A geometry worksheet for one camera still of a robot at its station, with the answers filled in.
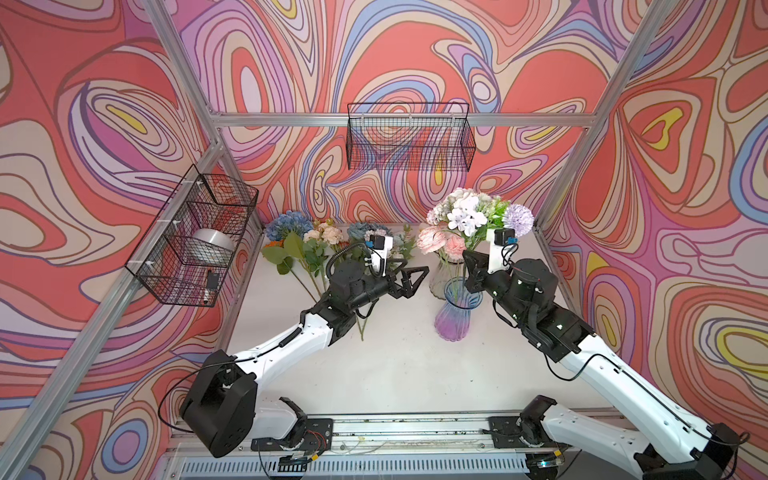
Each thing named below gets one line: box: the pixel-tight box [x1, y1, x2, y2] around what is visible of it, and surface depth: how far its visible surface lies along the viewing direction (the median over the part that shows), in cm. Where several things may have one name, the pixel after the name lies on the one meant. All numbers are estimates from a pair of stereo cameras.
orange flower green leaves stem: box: [261, 231, 317, 303], surface depth 108 cm
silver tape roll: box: [184, 228, 235, 266], surface depth 74 cm
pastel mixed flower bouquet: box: [427, 188, 535, 289], surface depth 59 cm
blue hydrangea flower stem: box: [266, 210, 314, 242], surface depth 111 cm
